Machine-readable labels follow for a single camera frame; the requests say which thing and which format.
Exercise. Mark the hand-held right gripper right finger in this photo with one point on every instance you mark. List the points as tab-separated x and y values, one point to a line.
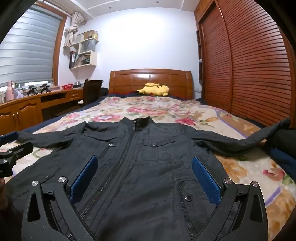
205	180

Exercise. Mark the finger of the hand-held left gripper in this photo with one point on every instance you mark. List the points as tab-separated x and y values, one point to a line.
22	149
9	137

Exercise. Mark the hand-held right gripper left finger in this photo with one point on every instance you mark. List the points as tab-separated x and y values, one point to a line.
83	178

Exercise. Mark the dark grey zip jacket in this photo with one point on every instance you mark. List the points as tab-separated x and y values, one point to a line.
148	176

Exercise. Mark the wooden desk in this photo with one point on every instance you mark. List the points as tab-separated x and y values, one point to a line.
25	109

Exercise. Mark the lavender figurine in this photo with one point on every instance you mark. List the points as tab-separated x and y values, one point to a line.
18	93

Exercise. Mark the pink vase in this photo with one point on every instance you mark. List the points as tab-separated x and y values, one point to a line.
9	92

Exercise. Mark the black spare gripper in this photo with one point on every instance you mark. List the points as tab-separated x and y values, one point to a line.
32	90
44	88

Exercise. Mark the beige box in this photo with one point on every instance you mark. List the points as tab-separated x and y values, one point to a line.
55	88

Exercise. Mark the red basket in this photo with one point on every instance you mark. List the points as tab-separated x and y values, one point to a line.
67	87

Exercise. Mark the blue cloth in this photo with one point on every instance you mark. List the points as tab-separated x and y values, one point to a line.
284	162

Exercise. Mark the metal bowl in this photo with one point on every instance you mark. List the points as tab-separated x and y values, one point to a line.
78	85

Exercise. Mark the grey window blind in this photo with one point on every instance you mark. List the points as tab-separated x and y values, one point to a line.
27	51

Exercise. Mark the dark wooden chair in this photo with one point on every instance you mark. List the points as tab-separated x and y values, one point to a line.
91	90

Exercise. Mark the dark cloth pile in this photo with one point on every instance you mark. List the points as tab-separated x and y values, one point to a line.
284	139

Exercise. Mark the floral blanket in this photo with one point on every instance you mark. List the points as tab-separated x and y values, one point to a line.
143	109

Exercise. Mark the black file binders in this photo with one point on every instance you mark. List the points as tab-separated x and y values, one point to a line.
72	60

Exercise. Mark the yellow plush toy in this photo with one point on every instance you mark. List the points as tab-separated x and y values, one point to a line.
155	89

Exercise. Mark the wooden bed headboard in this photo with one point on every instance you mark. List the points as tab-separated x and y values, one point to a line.
150	77

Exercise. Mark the wooden slatted wardrobe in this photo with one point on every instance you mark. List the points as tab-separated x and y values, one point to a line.
254	69

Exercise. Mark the tied beige curtain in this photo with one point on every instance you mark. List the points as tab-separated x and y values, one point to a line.
70	32

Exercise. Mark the grey paper bag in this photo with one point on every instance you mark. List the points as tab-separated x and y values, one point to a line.
89	45

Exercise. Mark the white wall shelf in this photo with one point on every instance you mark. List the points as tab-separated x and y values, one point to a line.
91	62

